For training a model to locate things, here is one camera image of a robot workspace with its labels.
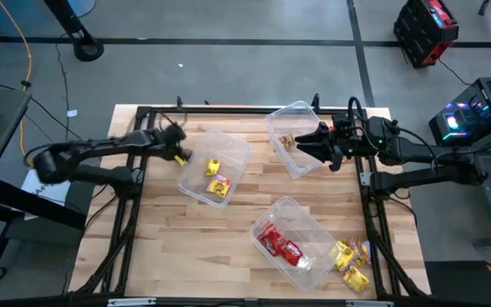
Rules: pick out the light blue round object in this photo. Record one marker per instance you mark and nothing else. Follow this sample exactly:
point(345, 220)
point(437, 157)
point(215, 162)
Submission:
point(85, 6)

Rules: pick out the gold brown candy packet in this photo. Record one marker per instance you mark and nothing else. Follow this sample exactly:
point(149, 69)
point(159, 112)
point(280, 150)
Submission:
point(360, 250)
point(288, 140)

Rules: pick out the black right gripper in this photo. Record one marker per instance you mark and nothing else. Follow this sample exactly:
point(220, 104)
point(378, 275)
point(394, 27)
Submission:
point(356, 145)

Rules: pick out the white printed paper sheet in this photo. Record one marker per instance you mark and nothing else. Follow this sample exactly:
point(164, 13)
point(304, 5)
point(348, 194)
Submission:
point(51, 192)

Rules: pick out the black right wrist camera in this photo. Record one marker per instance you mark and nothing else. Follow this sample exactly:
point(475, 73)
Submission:
point(341, 121)

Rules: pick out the black mat with hazard stripe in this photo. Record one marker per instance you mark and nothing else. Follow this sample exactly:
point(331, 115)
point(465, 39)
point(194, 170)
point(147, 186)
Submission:
point(458, 281)

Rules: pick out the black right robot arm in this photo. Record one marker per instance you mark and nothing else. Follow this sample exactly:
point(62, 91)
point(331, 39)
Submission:
point(433, 179)

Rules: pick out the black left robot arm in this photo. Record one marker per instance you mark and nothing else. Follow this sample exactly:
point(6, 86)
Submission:
point(100, 147)

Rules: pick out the yellow candy packet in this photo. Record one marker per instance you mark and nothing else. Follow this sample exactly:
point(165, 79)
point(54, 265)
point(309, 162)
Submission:
point(355, 278)
point(342, 256)
point(212, 167)
point(180, 160)
point(220, 186)

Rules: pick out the black metal table frame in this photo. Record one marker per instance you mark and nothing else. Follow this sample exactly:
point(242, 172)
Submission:
point(237, 110)

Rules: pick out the small white floor label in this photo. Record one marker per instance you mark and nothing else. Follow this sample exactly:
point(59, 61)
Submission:
point(71, 113)

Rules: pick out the clear plastic container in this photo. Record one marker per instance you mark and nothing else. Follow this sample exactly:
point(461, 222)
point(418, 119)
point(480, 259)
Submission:
point(228, 149)
point(309, 239)
point(288, 119)

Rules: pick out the black stand with round base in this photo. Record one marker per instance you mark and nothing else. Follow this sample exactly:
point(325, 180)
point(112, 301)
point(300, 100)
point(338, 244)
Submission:
point(88, 49)

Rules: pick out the red and black tool crate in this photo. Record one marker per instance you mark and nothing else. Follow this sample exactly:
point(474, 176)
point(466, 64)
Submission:
point(420, 30)

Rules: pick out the red candy packet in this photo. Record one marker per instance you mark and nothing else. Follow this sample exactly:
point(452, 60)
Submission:
point(264, 245)
point(277, 236)
point(290, 252)

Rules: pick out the silver edge bracket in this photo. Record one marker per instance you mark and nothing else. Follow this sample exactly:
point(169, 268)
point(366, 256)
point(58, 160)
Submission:
point(131, 302)
point(369, 303)

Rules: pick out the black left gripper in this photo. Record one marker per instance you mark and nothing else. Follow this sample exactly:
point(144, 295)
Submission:
point(173, 134)

